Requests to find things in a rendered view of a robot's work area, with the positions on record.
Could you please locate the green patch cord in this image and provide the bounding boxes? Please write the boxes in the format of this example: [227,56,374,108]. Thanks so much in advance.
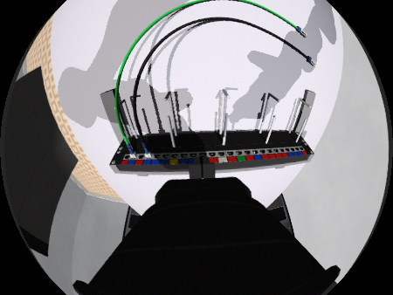
[115,0,298,148]

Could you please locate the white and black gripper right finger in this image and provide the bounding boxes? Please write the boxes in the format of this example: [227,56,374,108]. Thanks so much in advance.
[201,156,216,178]

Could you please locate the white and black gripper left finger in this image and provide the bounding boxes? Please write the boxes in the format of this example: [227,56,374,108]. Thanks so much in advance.
[189,156,202,179]

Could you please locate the white cable plug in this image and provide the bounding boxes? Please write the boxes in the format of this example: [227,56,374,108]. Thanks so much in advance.
[296,26,307,38]
[307,56,316,66]

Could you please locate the black cable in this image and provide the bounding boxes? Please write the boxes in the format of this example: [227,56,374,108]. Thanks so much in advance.
[133,17,308,148]

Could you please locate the dark grey rack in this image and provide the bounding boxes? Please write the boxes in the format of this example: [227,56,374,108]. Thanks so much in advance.
[100,89,316,176]

